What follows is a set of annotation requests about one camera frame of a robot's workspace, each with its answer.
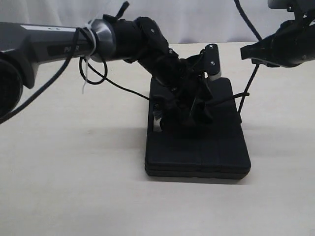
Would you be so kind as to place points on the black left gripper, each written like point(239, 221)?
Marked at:
point(191, 92)

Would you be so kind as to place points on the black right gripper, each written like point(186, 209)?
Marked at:
point(291, 46)

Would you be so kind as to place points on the black plastic carry case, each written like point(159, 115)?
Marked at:
point(217, 151)

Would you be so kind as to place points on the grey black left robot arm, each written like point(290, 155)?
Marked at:
point(23, 48)

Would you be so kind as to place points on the white backdrop curtain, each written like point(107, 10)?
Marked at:
point(181, 21)

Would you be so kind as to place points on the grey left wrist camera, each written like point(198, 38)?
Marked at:
point(211, 62)

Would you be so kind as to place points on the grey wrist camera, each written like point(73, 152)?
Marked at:
point(211, 62)
point(289, 5)

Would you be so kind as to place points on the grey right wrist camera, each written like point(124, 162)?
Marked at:
point(289, 5)

